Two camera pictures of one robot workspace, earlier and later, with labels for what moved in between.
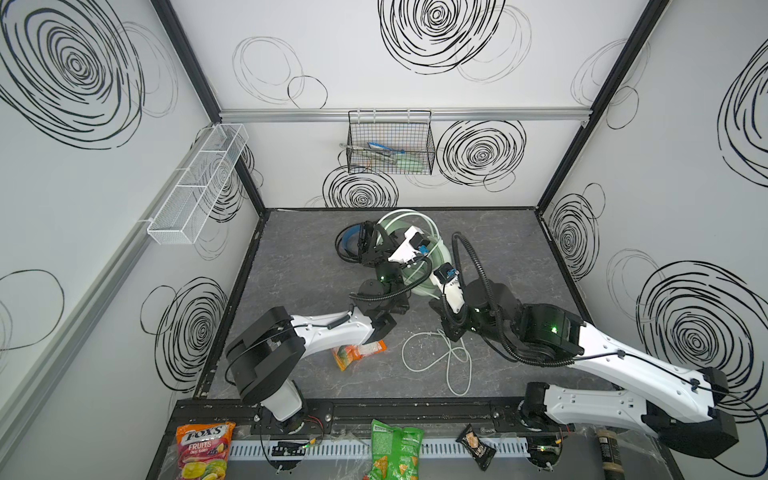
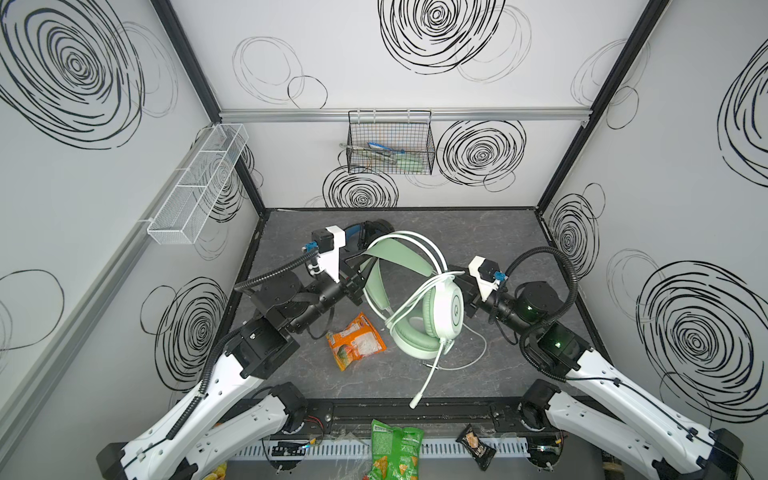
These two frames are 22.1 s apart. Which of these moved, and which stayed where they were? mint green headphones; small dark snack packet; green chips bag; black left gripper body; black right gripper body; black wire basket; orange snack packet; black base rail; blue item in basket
Moved: mint green headphones; black left gripper body; black right gripper body
Stayed: black base rail; orange snack packet; black wire basket; blue item in basket; green chips bag; small dark snack packet
